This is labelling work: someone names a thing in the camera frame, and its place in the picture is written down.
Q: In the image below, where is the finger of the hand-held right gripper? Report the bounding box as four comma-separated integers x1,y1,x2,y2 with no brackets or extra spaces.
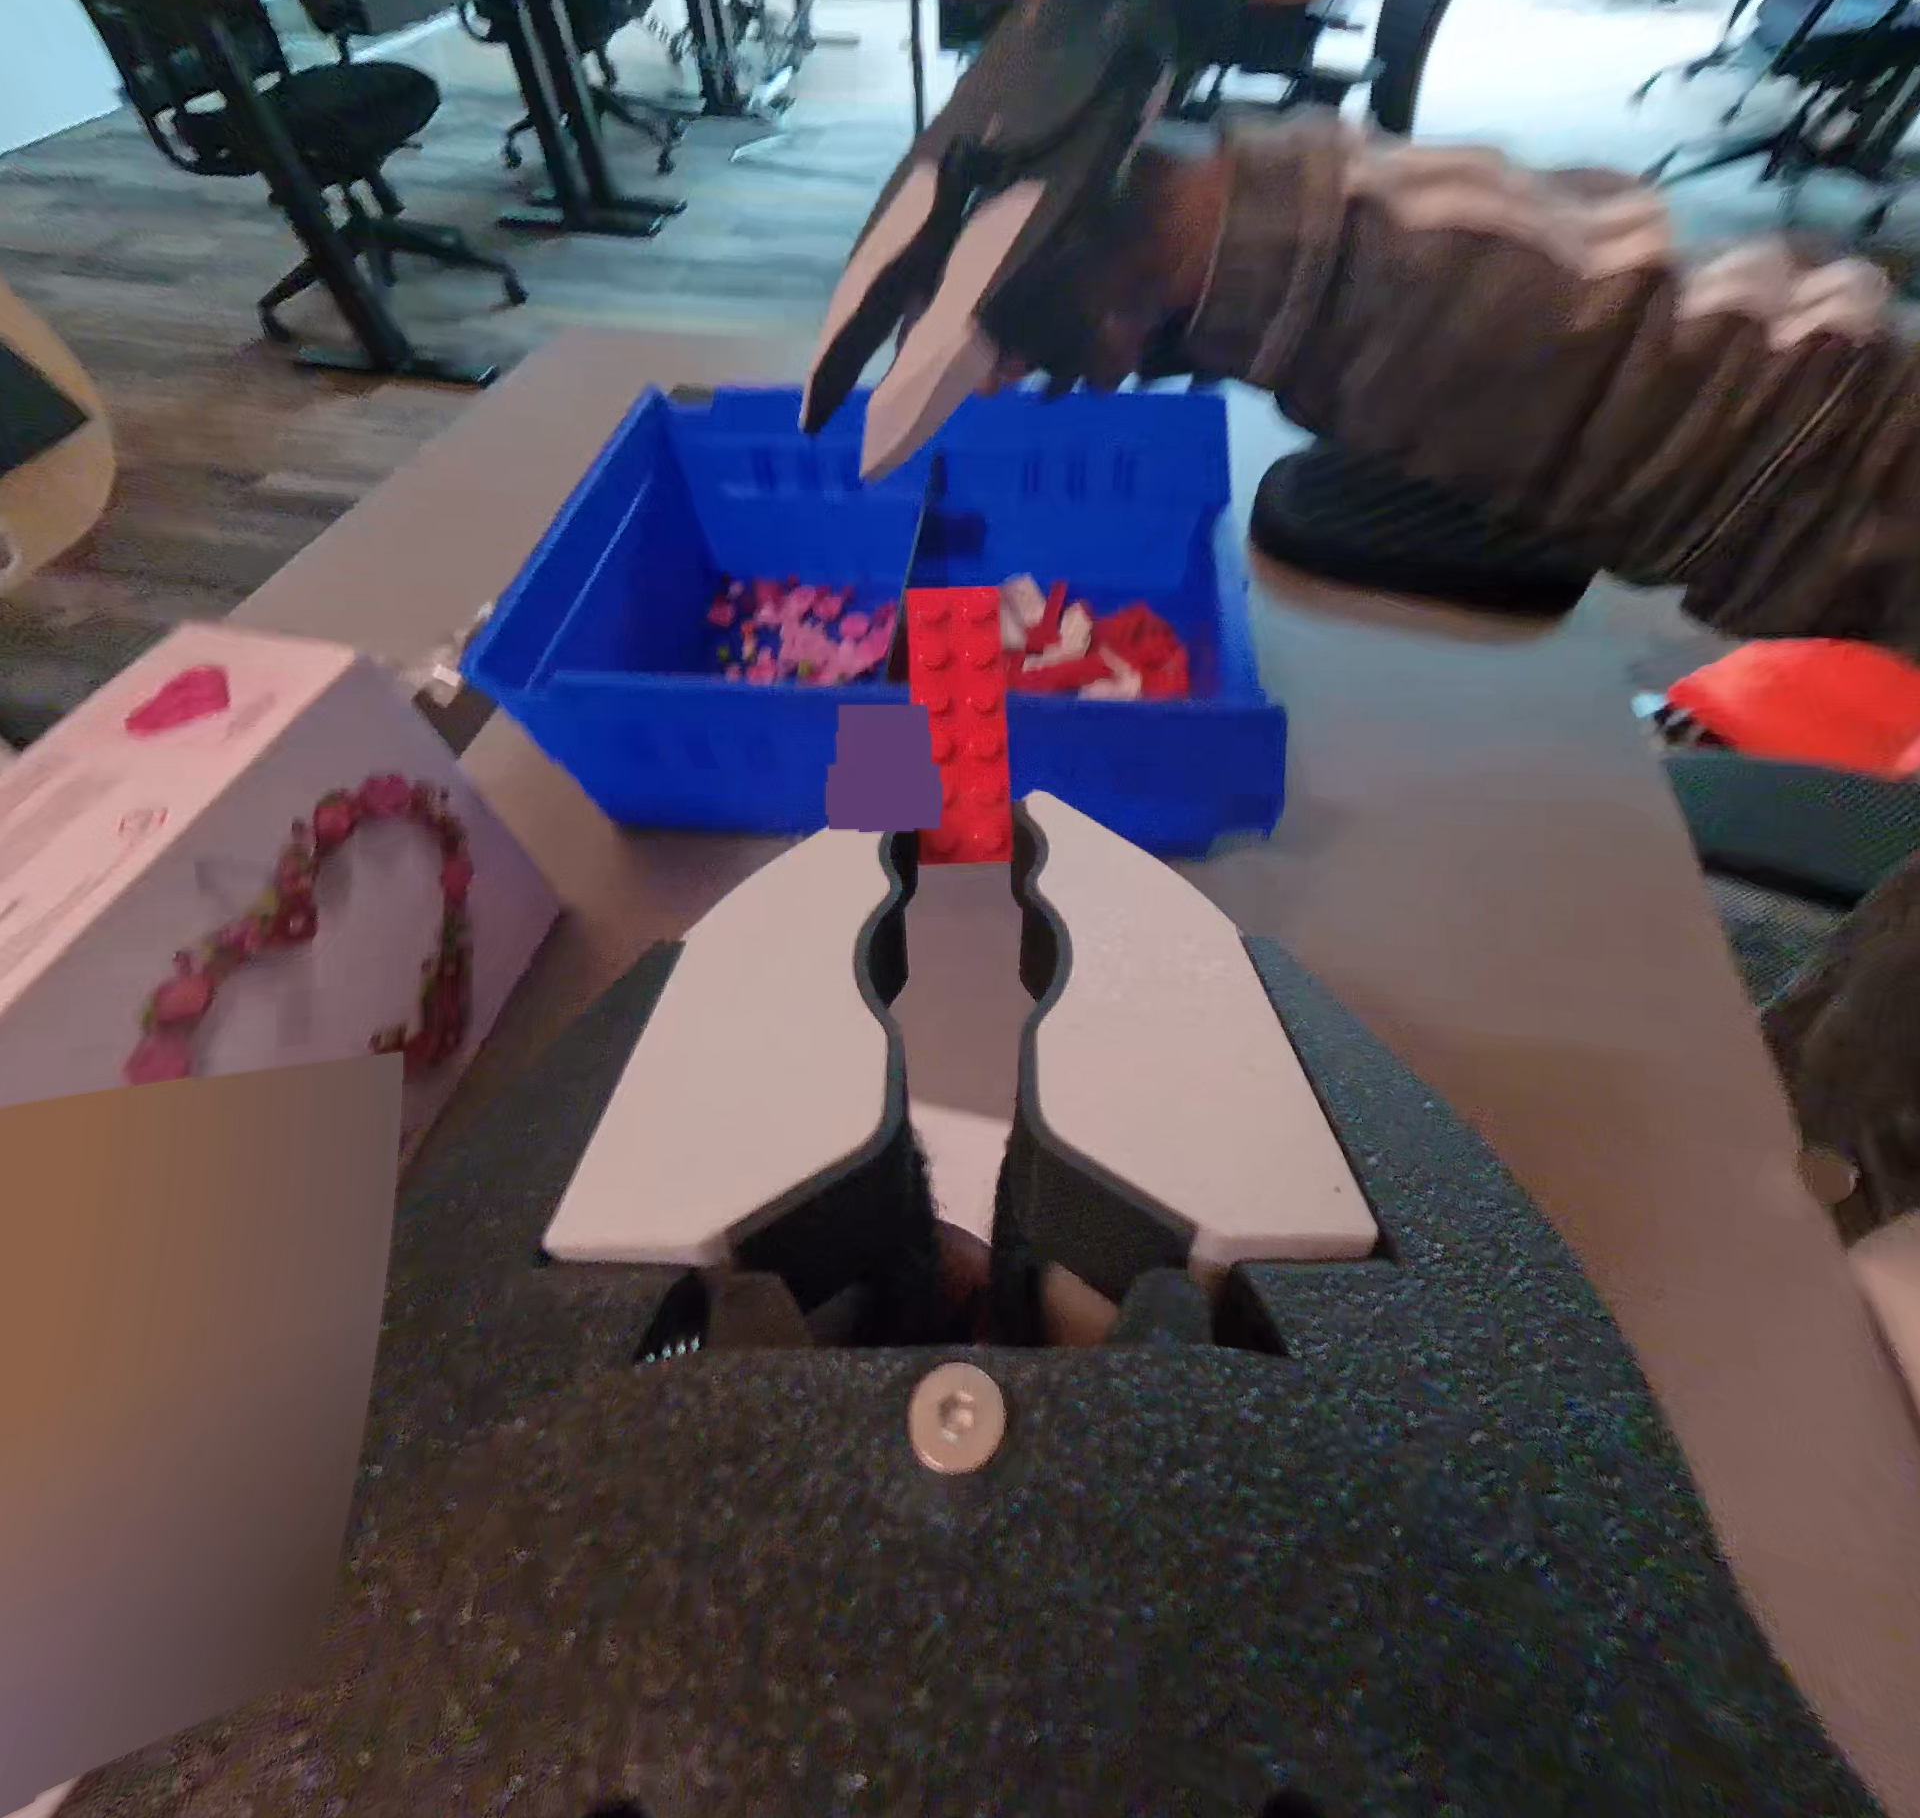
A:
797,145,984,439
857,180,1055,482

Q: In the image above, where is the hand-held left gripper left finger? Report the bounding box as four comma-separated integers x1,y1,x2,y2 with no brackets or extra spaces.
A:
540,829,919,1271

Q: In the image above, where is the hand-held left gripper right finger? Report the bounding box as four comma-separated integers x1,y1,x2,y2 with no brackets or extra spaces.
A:
1007,792,1381,1269

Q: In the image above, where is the blue divided plastic bin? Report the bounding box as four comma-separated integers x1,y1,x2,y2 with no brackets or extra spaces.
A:
459,383,1290,861

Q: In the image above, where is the pile of red white pieces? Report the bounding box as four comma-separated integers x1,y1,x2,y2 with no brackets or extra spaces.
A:
997,570,1198,706

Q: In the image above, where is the long red lego plate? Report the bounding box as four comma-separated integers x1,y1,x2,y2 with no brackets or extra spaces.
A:
902,584,1018,871

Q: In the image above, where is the person's right forearm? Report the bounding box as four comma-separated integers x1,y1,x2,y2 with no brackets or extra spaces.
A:
1206,108,1920,650

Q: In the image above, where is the pile of pink lego pieces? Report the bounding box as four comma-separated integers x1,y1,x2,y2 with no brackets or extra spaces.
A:
708,572,906,690

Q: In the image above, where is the yellow white lego box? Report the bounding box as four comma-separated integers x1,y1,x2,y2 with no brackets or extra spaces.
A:
0,624,566,1176

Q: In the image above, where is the person's right hand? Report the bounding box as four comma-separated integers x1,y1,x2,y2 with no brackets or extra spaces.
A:
1116,142,1236,384

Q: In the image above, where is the black mesh office chair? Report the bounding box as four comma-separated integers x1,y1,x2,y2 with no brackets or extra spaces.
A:
1662,750,1920,925

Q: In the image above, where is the person's dark jacket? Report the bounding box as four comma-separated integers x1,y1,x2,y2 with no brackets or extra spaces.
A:
1761,873,1920,1243

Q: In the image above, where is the bent plywood black chair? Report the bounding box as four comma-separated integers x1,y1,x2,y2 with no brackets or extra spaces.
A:
0,280,120,595

